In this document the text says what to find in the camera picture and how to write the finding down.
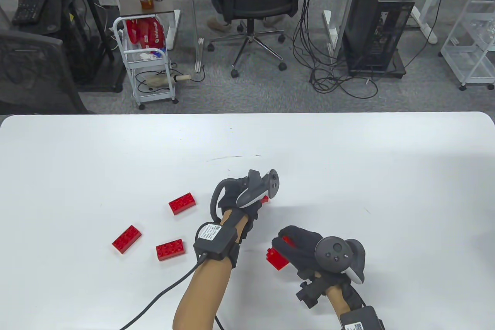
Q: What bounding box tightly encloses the person's right hand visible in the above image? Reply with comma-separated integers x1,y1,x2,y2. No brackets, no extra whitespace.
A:
271,225,349,285

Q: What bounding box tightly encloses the person's left hand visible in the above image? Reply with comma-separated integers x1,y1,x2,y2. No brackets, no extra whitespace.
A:
220,177,262,244

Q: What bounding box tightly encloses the stack of red toy bricks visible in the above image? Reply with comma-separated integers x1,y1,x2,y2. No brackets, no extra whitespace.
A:
266,235,294,271

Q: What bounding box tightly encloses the person's left forearm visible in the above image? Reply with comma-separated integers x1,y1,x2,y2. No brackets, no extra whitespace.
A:
172,208,250,330

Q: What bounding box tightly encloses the person's right forearm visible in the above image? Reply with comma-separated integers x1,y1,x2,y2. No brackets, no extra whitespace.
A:
326,284,354,317

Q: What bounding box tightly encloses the black forearm sensor box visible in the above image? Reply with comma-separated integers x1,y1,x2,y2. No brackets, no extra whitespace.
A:
339,306,386,330
193,222,239,262

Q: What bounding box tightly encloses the grey handheld controller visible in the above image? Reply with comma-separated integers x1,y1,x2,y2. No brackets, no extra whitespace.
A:
210,169,280,226
314,236,366,284

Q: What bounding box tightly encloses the white rolling cart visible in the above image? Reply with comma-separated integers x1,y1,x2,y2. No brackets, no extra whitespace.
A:
113,16,179,111

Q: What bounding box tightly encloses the cream handheld brush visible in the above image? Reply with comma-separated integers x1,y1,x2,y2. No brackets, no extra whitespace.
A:
144,73,192,89

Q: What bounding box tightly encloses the black pole stand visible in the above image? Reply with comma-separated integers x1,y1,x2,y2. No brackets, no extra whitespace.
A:
70,0,126,93

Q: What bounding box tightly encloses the red plastic bag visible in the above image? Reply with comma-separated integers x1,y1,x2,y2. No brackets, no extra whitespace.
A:
126,18,167,52

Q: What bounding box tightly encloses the black swivel office chair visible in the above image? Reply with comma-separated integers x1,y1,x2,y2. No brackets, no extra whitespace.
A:
203,0,312,78

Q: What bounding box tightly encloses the black computer dolly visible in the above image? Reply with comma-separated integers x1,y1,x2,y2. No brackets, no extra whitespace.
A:
347,50,406,79

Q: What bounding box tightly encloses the brown side table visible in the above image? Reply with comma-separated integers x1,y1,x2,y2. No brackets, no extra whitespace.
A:
116,0,182,51

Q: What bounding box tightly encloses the black computer tower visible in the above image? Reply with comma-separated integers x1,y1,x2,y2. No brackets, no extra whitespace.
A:
342,0,415,73

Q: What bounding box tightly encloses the black mesh office chair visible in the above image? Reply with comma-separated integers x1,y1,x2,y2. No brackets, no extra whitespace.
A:
0,9,91,115

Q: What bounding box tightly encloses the white desk leg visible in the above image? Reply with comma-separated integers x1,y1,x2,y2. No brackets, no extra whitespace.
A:
410,0,449,45

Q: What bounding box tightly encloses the black keyboard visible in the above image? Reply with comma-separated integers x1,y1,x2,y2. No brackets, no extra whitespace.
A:
12,0,53,25

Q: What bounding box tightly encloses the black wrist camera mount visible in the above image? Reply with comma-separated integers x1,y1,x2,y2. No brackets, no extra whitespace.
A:
297,280,329,309

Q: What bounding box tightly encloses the black sensor cable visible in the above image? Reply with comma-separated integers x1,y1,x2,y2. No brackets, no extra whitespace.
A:
118,253,207,330

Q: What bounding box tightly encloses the tangle of black cables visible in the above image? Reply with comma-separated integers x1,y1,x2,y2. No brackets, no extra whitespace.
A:
291,0,447,99

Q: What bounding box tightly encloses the white wire rack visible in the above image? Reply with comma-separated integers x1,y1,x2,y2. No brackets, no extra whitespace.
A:
439,0,495,91

